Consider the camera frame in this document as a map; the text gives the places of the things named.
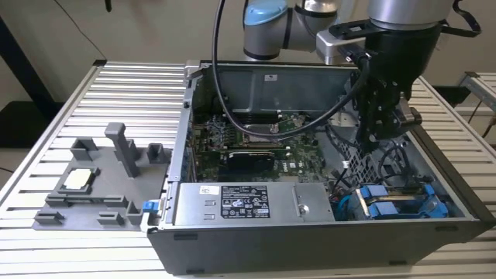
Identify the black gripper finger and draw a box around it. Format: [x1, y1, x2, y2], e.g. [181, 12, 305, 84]
[359, 135, 383, 154]

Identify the grey metal disk bay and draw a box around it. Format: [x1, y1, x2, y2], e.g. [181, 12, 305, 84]
[355, 173, 455, 220]

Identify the green motherboard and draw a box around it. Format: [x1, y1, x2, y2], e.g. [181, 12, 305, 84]
[193, 112, 335, 187]

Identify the CPU socket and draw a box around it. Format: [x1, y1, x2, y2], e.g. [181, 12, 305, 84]
[238, 123, 281, 146]

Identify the black graphics card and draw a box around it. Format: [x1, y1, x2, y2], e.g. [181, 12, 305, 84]
[219, 149, 286, 181]

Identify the black open PC case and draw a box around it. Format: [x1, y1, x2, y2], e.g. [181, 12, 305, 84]
[147, 59, 496, 276]

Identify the silver power supply unit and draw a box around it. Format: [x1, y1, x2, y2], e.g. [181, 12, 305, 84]
[173, 182, 337, 226]

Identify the grey parts rack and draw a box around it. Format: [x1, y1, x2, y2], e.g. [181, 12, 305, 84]
[33, 121, 174, 232]

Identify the silver CPU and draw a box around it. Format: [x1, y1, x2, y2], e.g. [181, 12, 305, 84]
[65, 168, 94, 189]

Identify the grey perforated metal bracket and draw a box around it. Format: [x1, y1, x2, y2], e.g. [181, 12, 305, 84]
[317, 95, 393, 187]

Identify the looped black wire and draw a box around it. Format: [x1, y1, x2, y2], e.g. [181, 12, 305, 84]
[378, 144, 410, 187]

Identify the small brown wrist camera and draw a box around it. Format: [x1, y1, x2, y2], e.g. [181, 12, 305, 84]
[395, 97, 423, 131]

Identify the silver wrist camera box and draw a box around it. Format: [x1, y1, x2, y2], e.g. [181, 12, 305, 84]
[317, 22, 374, 66]

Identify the blue wire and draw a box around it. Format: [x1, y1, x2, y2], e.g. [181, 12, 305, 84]
[335, 194, 353, 219]

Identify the thin black cable loop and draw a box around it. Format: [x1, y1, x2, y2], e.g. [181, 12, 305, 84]
[441, 0, 485, 38]

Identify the aluminium frame side table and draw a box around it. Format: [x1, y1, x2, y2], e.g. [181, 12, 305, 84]
[459, 71, 496, 117]

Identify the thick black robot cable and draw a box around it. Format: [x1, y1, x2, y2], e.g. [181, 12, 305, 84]
[211, 0, 371, 140]

